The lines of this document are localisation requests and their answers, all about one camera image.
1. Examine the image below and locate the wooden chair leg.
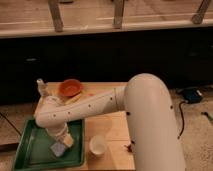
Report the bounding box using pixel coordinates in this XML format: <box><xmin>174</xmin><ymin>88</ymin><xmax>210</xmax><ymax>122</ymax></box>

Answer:
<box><xmin>113</xmin><ymin>0</ymin><xmax>125</xmax><ymax>29</ymax></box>
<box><xmin>191</xmin><ymin>0</ymin><xmax>212</xmax><ymax>24</ymax></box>
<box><xmin>48</xmin><ymin>0</ymin><xmax>63</xmax><ymax>32</ymax></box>

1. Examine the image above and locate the blue power box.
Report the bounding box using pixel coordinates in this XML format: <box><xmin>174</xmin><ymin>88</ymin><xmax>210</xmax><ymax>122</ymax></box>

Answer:
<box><xmin>182</xmin><ymin>89</ymin><xmax>203</xmax><ymax>104</ymax></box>

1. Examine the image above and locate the green plastic tray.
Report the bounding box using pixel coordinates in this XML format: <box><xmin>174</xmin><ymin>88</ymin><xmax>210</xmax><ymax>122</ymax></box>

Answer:
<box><xmin>12</xmin><ymin>119</ymin><xmax>85</xmax><ymax>171</ymax></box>

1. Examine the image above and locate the wooden chair leg right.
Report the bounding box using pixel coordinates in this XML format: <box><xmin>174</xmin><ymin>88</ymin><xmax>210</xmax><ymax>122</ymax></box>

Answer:
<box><xmin>191</xmin><ymin>0</ymin><xmax>212</xmax><ymax>24</ymax></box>

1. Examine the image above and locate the black cable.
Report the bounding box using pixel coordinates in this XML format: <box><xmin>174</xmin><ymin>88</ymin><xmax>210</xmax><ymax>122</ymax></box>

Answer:
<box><xmin>177</xmin><ymin>99</ymin><xmax>188</xmax><ymax>140</ymax></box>

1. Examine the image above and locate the pale blue sponge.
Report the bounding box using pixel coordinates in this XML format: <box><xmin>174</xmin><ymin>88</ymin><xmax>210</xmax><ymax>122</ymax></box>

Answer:
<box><xmin>50</xmin><ymin>142</ymin><xmax>67</xmax><ymax>157</ymax></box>

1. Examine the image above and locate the white bottle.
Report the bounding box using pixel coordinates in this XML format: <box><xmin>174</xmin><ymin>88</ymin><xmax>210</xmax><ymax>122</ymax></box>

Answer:
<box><xmin>37</xmin><ymin>79</ymin><xmax>48</xmax><ymax>97</ymax></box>

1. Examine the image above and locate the orange bowl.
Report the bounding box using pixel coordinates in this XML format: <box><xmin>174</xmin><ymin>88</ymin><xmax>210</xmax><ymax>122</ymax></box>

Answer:
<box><xmin>59</xmin><ymin>79</ymin><xmax>83</xmax><ymax>97</ymax></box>

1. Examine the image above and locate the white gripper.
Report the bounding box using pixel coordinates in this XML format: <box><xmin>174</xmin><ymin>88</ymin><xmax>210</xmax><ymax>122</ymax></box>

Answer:
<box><xmin>49</xmin><ymin>124</ymin><xmax>74</xmax><ymax>148</ymax></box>

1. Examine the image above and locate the dark cabinet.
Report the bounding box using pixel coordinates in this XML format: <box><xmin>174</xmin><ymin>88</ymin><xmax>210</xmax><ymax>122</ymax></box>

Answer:
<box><xmin>0</xmin><ymin>27</ymin><xmax>213</xmax><ymax>105</ymax></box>

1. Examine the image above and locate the wooden spoon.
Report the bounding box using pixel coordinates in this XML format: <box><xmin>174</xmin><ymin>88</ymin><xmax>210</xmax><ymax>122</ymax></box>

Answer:
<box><xmin>65</xmin><ymin>93</ymin><xmax>82</xmax><ymax>105</ymax></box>

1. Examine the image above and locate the white cup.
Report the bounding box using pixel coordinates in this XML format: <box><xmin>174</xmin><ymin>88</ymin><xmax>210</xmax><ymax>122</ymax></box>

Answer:
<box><xmin>89</xmin><ymin>135</ymin><xmax>107</xmax><ymax>157</ymax></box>

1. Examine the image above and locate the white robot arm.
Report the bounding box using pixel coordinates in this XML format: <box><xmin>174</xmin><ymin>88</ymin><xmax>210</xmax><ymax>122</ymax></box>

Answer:
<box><xmin>36</xmin><ymin>73</ymin><xmax>186</xmax><ymax>171</ymax></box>

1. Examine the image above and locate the wooden chair leg left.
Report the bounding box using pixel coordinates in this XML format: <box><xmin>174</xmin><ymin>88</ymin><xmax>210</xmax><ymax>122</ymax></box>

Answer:
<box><xmin>48</xmin><ymin>0</ymin><xmax>63</xmax><ymax>32</ymax></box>

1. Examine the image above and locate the wooden chair leg middle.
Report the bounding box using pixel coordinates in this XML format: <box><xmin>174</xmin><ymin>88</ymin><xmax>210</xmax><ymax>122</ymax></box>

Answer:
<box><xmin>113</xmin><ymin>0</ymin><xmax>125</xmax><ymax>29</ymax></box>

